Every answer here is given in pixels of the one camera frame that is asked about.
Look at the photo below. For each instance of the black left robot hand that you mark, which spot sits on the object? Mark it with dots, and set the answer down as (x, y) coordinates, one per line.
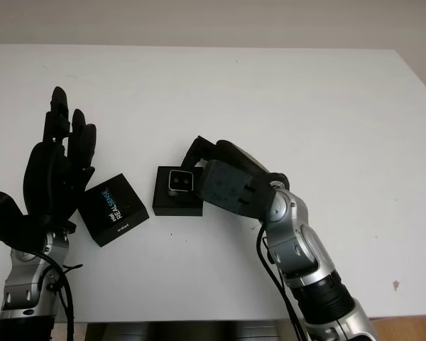
(46, 177)

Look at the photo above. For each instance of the black RealSense box lid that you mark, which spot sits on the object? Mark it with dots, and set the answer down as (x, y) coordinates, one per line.
(99, 209)

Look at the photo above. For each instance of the small silver depth camera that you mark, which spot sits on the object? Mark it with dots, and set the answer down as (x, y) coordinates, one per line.
(181, 182)

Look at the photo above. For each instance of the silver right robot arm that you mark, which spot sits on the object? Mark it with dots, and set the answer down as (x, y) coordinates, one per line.
(305, 248)

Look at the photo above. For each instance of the dark robot torso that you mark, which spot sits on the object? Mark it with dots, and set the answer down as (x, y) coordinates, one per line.
(181, 327)

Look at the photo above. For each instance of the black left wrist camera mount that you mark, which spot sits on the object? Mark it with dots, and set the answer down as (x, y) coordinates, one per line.
(1, 213)

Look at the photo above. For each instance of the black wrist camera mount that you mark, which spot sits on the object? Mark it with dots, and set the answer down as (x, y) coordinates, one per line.
(230, 188)
(1, 213)

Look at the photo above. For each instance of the black camera box base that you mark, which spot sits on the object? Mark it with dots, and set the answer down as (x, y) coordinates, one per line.
(174, 207)

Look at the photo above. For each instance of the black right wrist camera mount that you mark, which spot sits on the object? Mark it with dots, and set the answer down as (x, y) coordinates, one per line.
(230, 188)

